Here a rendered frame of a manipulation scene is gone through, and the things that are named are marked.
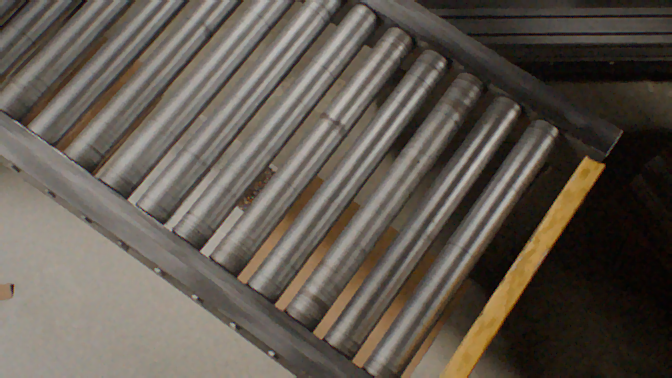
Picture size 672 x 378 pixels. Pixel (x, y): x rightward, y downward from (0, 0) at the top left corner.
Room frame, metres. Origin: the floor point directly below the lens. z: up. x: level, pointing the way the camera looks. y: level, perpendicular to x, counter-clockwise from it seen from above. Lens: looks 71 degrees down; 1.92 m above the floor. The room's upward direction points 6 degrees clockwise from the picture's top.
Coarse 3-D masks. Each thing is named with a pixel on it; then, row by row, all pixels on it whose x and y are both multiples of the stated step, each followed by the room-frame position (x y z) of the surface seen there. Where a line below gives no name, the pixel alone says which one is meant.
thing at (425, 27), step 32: (352, 0) 0.68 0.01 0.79; (384, 0) 0.68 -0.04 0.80; (384, 32) 0.65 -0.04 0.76; (416, 32) 0.63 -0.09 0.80; (448, 32) 0.64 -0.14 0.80; (480, 64) 0.59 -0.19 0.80; (512, 64) 0.60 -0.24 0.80; (512, 96) 0.54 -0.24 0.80; (544, 96) 0.55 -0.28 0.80; (576, 128) 0.50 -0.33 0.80; (608, 128) 0.51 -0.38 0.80; (576, 160) 0.48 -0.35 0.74
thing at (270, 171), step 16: (192, 128) 0.76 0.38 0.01; (176, 144) 0.71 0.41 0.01; (240, 144) 0.73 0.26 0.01; (224, 160) 0.68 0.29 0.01; (208, 176) 0.64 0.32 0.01; (144, 192) 0.58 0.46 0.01; (192, 192) 0.59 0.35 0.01; (256, 192) 0.61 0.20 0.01; (240, 208) 0.56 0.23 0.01; (224, 224) 0.52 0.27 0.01; (208, 256) 0.44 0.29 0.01
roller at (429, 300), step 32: (544, 128) 0.50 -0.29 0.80; (512, 160) 0.45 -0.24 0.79; (544, 160) 0.45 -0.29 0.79; (512, 192) 0.40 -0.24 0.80; (480, 224) 0.34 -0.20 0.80; (448, 256) 0.29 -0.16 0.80; (480, 256) 0.30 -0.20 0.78; (416, 288) 0.25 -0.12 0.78; (448, 288) 0.25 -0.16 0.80; (416, 320) 0.20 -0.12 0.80; (384, 352) 0.15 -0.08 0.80; (416, 352) 0.16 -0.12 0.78
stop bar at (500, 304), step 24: (576, 168) 0.44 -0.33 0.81; (600, 168) 0.44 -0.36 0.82; (576, 192) 0.40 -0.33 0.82; (552, 216) 0.36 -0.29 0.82; (552, 240) 0.33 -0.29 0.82; (528, 264) 0.29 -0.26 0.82; (504, 288) 0.25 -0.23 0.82; (504, 312) 0.22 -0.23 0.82; (480, 336) 0.18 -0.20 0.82; (456, 360) 0.15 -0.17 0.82
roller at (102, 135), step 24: (216, 0) 0.65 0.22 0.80; (240, 0) 0.67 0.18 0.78; (192, 24) 0.61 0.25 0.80; (216, 24) 0.62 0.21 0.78; (168, 48) 0.56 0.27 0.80; (192, 48) 0.57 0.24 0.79; (144, 72) 0.52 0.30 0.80; (168, 72) 0.53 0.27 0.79; (120, 96) 0.48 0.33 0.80; (144, 96) 0.49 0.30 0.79; (96, 120) 0.44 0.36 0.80; (120, 120) 0.44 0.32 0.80; (72, 144) 0.40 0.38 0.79; (96, 144) 0.40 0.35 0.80; (96, 168) 0.38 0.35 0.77
